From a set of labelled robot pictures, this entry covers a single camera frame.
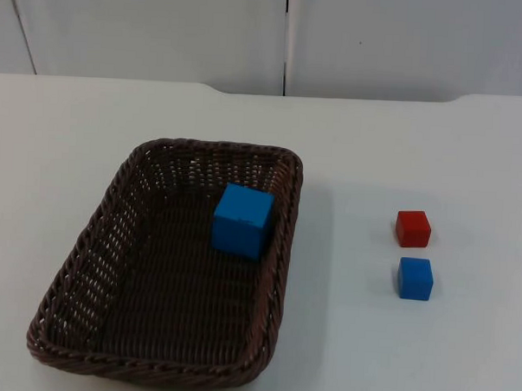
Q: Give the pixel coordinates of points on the dark brown wicker basket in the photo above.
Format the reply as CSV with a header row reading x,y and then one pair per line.
x,y
161,286

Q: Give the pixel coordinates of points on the large blue cube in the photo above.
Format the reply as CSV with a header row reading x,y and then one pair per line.
x,y
241,222

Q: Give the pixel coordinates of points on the small red cube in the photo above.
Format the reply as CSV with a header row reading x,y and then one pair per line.
x,y
412,229

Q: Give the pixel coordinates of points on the small blue cube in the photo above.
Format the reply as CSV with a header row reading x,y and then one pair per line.
x,y
415,278

